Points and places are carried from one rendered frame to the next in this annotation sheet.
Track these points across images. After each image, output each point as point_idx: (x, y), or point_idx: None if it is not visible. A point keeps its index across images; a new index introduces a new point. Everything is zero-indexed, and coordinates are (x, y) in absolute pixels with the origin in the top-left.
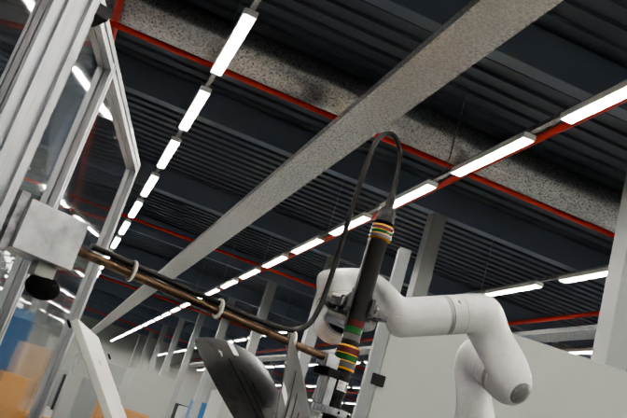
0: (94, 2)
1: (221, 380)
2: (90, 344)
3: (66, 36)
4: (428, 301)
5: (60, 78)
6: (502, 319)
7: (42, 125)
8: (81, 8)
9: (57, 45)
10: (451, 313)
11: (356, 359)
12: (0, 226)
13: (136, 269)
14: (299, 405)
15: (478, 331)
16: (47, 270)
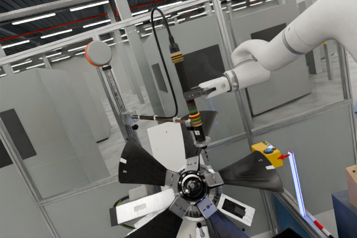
0: (100, 70)
1: (184, 131)
2: (154, 132)
3: (103, 81)
4: (271, 42)
5: (107, 90)
6: (341, 13)
7: (111, 100)
8: (100, 74)
9: (103, 84)
10: (283, 44)
11: (193, 120)
12: (120, 121)
13: (138, 117)
14: (138, 159)
15: (325, 38)
16: (131, 124)
